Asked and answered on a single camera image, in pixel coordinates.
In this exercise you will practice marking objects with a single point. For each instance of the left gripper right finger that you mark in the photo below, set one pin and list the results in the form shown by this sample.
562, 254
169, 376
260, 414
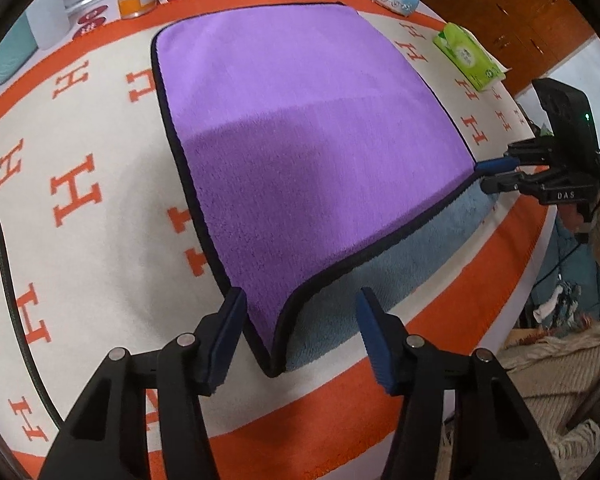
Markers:
494, 434

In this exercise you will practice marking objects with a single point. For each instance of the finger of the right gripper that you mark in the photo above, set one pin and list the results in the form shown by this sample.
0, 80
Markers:
499, 165
500, 183

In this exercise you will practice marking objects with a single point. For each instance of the purple grey microfiber towel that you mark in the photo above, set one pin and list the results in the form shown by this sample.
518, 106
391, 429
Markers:
314, 161

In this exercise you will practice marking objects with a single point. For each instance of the right human hand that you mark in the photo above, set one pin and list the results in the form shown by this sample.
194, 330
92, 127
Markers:
572, 220

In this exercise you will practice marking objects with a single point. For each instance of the beige knitted cushion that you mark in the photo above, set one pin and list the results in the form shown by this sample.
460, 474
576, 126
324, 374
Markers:
529, 410

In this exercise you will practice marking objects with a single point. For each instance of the green tissue pack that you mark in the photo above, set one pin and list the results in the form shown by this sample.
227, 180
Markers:
466, 53

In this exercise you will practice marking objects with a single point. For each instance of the dark wooden cabinet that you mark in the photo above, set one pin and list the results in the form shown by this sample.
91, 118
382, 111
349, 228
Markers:
529, 37

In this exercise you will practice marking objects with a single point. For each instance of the orange cream H-pattern blanket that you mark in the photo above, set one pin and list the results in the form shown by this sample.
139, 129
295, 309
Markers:
104, 254

